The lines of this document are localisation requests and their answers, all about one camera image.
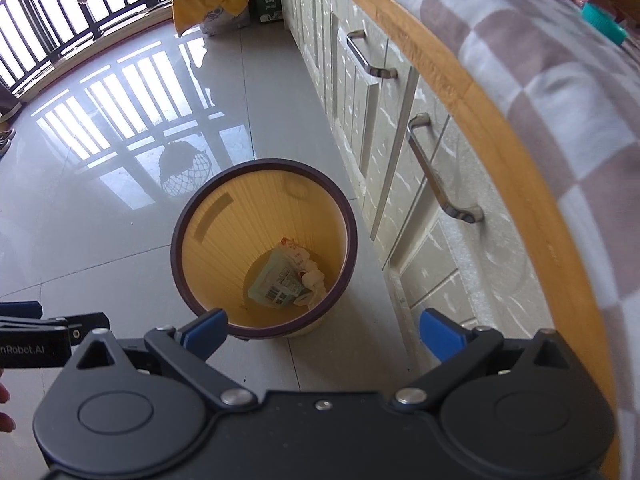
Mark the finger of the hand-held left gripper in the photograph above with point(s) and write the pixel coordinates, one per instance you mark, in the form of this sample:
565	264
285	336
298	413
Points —
87	329
17	309

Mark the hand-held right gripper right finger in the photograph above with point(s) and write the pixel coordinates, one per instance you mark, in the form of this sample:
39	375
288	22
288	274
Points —
441	335

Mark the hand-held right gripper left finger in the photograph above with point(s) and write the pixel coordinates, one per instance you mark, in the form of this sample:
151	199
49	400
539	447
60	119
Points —
207	334

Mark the yellow bin with purple rim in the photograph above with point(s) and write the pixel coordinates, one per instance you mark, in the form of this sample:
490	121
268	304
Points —
220	220

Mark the person's left hand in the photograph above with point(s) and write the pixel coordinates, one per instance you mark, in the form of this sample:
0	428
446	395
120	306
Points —
4	422

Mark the light green packet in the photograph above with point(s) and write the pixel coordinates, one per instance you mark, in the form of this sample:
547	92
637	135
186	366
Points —
272	280

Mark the white drawer cabinet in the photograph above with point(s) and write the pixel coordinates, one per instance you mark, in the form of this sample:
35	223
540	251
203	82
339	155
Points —
435	240

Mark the white crumpled tissue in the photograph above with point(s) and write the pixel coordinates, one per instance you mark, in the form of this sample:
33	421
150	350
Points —
314	280

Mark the beige slipper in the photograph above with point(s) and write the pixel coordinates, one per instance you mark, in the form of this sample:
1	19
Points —
4	149
6	135

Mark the brown curtain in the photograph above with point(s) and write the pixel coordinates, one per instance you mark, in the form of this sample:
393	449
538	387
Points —
7	105

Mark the dark balcony railing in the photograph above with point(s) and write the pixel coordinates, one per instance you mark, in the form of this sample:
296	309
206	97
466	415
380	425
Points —
95	25

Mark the brown white checkered blanket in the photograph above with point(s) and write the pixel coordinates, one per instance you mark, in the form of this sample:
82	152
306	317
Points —
550	60

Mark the white printed bag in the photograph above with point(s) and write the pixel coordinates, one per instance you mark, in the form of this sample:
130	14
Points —
225	22

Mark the yellow cloth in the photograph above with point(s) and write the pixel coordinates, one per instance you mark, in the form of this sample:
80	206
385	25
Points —
200	2

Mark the teal plastic lid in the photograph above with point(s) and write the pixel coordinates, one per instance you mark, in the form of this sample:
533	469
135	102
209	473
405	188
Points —
602	21

